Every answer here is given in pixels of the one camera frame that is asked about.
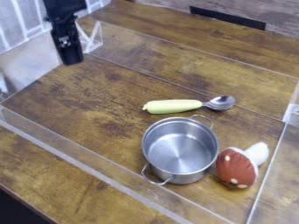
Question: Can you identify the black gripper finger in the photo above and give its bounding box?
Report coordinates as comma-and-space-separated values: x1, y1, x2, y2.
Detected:
50, 20, 84, 66

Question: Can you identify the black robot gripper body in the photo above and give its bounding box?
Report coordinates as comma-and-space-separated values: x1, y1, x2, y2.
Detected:
42, 0, 88, 23

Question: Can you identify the clear acrylic triangle bracket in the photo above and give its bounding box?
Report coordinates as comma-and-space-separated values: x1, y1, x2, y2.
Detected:
76, 20, 102, 53

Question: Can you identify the clear acrylic barrier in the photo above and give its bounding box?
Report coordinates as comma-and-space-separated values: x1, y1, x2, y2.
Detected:
247, 82, 299, 224
0, 106, 233, 224

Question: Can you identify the clear acrylic right barrier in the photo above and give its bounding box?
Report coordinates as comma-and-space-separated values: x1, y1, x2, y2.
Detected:
247, 82, 299, 224

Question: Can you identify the small steel pot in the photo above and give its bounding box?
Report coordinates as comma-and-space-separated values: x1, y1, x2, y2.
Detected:
141, 115, 220, 186

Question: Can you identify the red plush mushroom toy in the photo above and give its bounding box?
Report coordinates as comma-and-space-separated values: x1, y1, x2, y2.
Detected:
216, 142, 269, 189

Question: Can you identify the clear acrylic front barrier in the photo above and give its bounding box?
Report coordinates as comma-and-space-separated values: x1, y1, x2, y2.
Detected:
0, 106, 233, 224

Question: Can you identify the green handled metal spoon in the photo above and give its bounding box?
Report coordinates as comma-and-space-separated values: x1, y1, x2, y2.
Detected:
142, 96, 236, 114

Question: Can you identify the black strip on table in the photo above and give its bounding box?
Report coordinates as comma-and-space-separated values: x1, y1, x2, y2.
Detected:
189, 6, 267, 31

